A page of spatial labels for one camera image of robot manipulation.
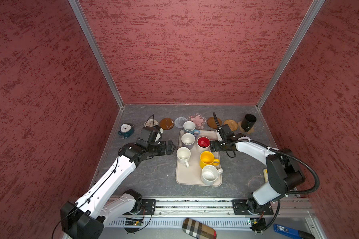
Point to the blue tool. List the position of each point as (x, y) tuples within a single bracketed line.
[(292, 233)]

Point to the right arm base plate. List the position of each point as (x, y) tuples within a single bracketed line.
[(242, 207)]

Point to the dark glossy brown coaster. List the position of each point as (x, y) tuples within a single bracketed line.
[(166, 124)]

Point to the cork coaster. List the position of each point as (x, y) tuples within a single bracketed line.
[(251, 131)]

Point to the grey round coaster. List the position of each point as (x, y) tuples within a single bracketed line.
[(180, 121)]

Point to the white mug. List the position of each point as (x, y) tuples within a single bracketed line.
[(183, 156), (210, 174)]

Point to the beige serving tray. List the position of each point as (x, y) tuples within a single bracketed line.
[(192, 175)]

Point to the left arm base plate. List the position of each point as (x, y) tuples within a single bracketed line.
[(143, 205)]

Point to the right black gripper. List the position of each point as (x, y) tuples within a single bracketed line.
[(217, 149)]

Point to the beige calculator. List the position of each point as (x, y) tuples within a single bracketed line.
[(265, 173)]

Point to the pink flower coaster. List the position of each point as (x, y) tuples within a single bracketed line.
[(198, 120)]

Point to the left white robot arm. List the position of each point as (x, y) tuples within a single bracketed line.
[(85, 218)]

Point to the white mug front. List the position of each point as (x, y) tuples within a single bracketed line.
[(210, 174)]

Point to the white patterned round coaster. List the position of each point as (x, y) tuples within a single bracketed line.
[(151, 123)]

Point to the lavender mug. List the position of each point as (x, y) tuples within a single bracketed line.
[(188, 140)]

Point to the brown wooden coaster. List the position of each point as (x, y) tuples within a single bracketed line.
[(212, 124)]

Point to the aluminium rail frame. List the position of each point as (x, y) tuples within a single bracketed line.
[(216, 213)]

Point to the blue floral mug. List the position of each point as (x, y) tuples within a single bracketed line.
[(190, 127)]

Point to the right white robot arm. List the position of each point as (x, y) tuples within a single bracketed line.
[(284, 172)]

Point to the black mug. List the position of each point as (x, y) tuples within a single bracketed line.
[(248, 122)]

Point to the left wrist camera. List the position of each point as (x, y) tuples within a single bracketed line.
[(149, 136)]

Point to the plaid glasses case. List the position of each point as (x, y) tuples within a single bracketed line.
[(198, 230)]

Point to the red interior mug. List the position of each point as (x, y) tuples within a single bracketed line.
[(203, 143)]

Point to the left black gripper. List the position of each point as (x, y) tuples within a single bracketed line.
[(169, 150)]

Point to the yellow mug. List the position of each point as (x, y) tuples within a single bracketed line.
[(207, 158)]

